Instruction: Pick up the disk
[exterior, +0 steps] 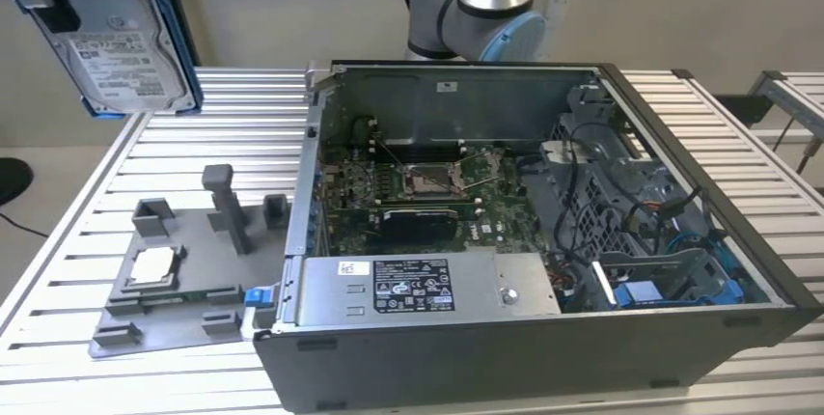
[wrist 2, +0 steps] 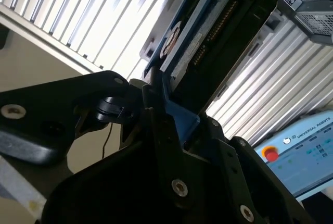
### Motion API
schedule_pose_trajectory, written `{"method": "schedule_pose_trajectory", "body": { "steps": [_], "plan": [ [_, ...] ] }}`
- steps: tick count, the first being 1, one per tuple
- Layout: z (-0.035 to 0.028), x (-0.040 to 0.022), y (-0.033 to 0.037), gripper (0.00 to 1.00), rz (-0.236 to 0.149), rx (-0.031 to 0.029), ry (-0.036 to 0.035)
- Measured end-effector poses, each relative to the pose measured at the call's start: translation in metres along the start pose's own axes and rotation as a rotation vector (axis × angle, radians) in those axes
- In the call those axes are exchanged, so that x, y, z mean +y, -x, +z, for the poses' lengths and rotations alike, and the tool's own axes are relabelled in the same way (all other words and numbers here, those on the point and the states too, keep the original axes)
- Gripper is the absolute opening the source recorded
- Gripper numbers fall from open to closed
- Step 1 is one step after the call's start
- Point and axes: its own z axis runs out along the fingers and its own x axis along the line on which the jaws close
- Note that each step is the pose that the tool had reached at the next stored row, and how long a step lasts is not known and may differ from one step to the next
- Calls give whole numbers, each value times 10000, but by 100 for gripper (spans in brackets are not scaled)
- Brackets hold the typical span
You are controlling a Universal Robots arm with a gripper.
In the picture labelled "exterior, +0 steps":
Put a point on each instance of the gray parts rack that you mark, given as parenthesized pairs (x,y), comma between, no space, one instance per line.
(213,275)

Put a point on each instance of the gray disk bay cage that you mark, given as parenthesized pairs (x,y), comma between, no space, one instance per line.
(611,227)

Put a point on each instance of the silver power supply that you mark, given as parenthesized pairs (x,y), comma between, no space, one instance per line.
(335,299)

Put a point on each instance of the aluminium side table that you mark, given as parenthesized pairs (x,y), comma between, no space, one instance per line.
(798,96)

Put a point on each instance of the CPU socket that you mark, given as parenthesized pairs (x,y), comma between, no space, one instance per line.
(430,179)

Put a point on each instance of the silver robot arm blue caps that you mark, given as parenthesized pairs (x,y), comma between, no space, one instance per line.
(451,14)

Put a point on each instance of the green motherboard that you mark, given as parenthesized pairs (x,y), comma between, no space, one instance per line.
(509,222)

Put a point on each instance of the thin metal locking lever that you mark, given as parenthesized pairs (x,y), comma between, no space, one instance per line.
(391,153)

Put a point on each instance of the black open PC case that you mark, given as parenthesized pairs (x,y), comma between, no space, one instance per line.
(515,362)

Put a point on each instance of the black RAM slot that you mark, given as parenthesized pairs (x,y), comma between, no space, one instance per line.
(425,201)

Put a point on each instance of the black box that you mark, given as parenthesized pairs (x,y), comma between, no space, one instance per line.
(741,108)

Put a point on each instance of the blue plastic bracket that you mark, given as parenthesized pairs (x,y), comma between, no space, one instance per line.
(638,295)

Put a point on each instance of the black chair base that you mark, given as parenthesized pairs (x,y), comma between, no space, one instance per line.
(13,178)

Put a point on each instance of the hard disk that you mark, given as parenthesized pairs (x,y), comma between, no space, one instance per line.
(117,48)

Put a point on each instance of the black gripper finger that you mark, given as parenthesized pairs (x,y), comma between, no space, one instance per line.
(62,12)

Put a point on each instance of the silver CPU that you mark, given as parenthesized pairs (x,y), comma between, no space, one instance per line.
(155,265)

